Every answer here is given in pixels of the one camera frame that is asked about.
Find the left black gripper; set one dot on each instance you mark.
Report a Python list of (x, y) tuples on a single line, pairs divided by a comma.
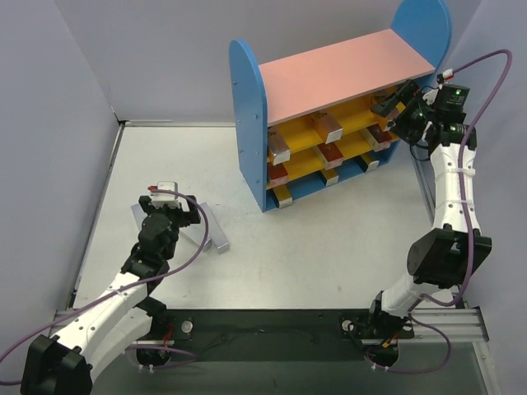
[(191, 210)]

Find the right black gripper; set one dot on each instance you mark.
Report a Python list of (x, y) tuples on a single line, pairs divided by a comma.
[(403, 116)]

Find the plain silver box diagonal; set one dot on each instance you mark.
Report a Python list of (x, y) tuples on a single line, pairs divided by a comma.
[(216, 233)]

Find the red 3d toothpaste box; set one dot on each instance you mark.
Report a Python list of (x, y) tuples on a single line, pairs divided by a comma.
[(330, 155), (277, 175), (378, 139)]

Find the silver RO box table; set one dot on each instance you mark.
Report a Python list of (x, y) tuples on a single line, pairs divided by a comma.
[(367, 163)]

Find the orange white RO toothpaste box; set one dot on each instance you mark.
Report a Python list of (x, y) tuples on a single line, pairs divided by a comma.
[(327, 127)]

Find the silver RO toothpaste box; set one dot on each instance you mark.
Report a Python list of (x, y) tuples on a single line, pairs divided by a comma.
[(331, 177)]

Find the black toothpaste box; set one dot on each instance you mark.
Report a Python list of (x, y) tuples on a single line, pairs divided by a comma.
[(283, 196)]

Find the red 3D toothpaste box top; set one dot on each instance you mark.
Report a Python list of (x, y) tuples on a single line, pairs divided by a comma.
[(277, 175)]

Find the plain silver box horizontal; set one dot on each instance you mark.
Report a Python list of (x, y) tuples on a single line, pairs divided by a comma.
[(196, 237)]

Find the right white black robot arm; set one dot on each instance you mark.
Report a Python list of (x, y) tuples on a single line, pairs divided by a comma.
[(455, 247)]

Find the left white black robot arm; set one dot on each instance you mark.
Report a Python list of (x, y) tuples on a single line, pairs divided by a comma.
[(70, 361)]

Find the blue shelf with coloured boards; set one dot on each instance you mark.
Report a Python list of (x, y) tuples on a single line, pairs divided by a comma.
[(338, 79)]

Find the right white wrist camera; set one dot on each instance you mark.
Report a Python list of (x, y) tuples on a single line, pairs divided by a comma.
[(445, 76)]

